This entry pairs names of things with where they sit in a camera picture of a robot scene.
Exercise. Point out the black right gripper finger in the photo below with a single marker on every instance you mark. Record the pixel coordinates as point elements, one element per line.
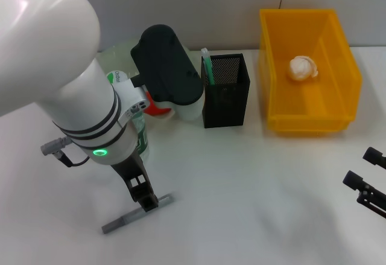
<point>375,156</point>
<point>368,194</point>

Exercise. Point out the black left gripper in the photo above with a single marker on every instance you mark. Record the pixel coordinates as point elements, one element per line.
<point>132,168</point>

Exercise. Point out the grey marker pen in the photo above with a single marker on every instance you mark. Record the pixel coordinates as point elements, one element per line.
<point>126,218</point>

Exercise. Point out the clear green-label water bottle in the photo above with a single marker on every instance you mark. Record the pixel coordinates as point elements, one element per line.
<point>141,138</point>

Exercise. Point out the red-orange pumpkin toy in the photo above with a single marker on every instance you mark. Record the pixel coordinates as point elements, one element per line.
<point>155,108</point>

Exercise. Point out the white paper ball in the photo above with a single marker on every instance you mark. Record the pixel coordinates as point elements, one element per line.
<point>301,68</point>

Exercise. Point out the green utility knife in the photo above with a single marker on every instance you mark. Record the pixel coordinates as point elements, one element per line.
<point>208,65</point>

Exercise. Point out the black mesh pen holder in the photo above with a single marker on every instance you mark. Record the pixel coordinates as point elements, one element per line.
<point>226,108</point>

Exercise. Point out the green glass fruit plate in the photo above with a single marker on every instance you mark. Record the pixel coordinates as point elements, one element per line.
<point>117,59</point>

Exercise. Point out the yellow plastic bin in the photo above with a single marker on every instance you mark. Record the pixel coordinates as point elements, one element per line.
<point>331,96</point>

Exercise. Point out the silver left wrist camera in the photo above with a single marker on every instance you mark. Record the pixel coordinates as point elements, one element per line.
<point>169,65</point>

